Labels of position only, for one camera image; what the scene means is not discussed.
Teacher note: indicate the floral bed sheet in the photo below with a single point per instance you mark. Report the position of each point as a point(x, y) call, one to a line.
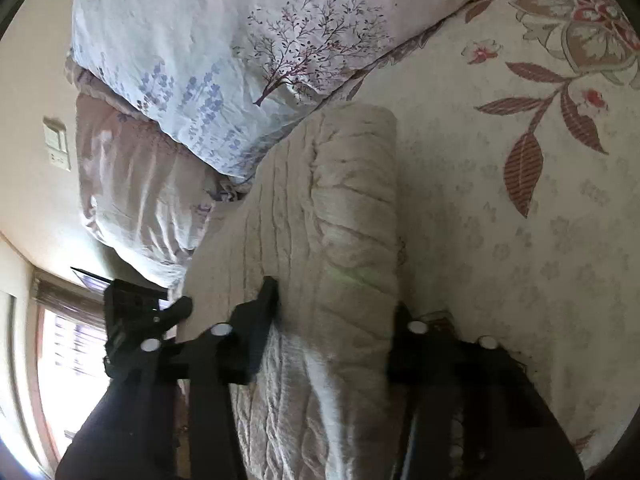
point(500, 260)

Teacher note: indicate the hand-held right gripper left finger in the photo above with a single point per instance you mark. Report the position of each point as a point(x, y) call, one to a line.
point(260, 320)

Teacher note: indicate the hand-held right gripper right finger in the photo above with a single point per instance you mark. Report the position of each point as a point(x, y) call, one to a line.
point(405, 350)

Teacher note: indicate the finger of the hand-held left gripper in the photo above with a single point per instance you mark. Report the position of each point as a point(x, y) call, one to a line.
point(177, 310)

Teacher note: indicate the pink floral pillow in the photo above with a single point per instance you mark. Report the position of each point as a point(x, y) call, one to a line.
point(140, 185)

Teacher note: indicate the tree print pillow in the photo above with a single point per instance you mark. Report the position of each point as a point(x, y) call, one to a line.
point(210, 35)

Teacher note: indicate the white wall switch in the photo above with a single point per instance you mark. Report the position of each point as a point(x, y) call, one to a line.
point(57, 142)

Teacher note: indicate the window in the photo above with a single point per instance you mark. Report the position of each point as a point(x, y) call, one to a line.
point(60, 360)

